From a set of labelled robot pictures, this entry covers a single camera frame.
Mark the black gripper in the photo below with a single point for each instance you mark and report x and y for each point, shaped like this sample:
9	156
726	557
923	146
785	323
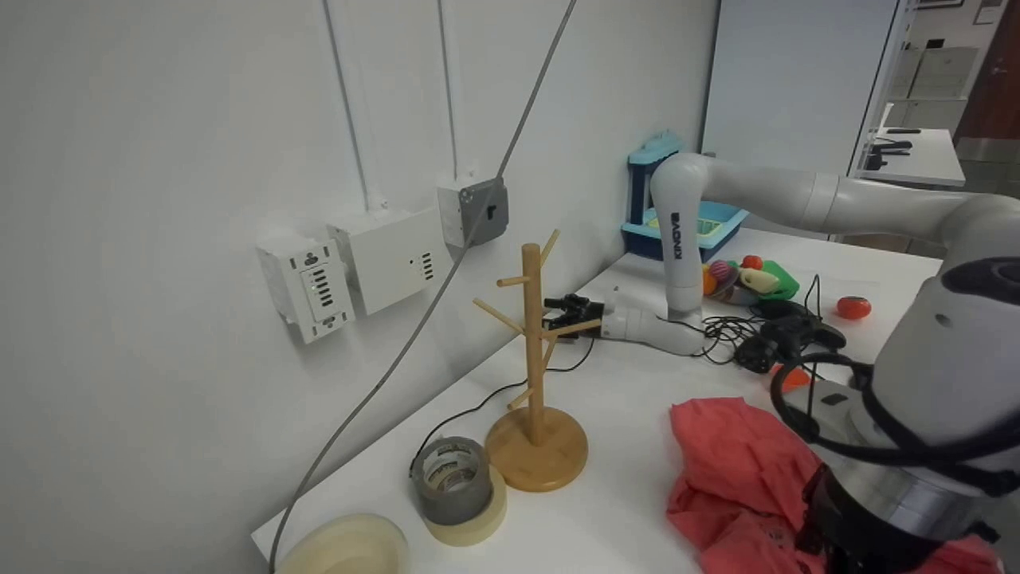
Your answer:
872	547

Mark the coral printed T-shirt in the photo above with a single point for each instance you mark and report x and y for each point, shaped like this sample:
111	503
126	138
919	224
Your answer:
734	466

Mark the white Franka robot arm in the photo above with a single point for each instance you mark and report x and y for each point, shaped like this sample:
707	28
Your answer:
943	361

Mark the orange cup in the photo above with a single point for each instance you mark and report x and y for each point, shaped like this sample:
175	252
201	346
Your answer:
796	380

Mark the red tomato toy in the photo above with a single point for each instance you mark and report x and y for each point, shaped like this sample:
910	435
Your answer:
851	307

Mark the green toy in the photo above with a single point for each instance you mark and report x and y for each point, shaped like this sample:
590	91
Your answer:
785	282

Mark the yellow toy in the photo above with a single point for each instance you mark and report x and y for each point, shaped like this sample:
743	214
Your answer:
755	282

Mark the small red toy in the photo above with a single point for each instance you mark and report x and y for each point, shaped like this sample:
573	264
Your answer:
754	262

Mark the orange toy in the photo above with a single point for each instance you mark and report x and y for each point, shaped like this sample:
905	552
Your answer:
707	282

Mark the purple toy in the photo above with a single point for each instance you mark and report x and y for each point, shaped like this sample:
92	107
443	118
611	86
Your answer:
721	272

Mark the light blue tray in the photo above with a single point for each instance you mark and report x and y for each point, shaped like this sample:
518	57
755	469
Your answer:
721	224

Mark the small black device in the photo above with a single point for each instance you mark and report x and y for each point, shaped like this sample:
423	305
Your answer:
574	316

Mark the white desk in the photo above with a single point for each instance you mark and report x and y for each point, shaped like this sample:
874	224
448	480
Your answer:
924	160

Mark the wooden mug tree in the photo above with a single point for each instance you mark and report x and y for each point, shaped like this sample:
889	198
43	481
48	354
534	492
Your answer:
529	350

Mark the black desk item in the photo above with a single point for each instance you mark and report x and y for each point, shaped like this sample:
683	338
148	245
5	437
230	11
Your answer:
887	154

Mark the cream tape roll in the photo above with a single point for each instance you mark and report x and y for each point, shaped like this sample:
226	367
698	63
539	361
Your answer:
479	526

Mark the blue drawer rack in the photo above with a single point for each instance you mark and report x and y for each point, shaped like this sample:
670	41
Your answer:
642	170

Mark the brown door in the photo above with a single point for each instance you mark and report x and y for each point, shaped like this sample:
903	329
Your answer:
992	97

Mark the white board panel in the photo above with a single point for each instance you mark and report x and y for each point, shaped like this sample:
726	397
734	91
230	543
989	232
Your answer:
797	75

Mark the grey junction box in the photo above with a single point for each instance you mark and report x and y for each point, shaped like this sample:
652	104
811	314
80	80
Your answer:
473	212

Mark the cream bowl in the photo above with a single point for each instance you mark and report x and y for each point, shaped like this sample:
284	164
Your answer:
338	547

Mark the white plug adapter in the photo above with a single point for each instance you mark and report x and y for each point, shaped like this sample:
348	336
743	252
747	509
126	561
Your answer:
308	286

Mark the white wall socket box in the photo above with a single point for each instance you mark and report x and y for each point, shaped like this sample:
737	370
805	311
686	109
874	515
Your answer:
393	258

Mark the white wall conduit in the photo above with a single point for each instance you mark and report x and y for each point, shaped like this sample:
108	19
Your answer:
448	85
346	107

